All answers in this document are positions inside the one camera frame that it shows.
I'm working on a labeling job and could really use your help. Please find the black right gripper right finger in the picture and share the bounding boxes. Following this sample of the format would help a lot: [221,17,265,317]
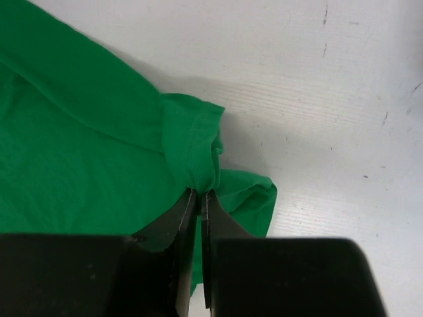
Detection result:
[201,192,386,316]

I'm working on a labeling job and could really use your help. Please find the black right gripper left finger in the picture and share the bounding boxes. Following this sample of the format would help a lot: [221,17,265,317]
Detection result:
[1,190,198,316]

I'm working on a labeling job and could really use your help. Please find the green t shirt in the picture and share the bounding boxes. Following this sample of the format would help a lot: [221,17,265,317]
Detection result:
[0,0,278,295]

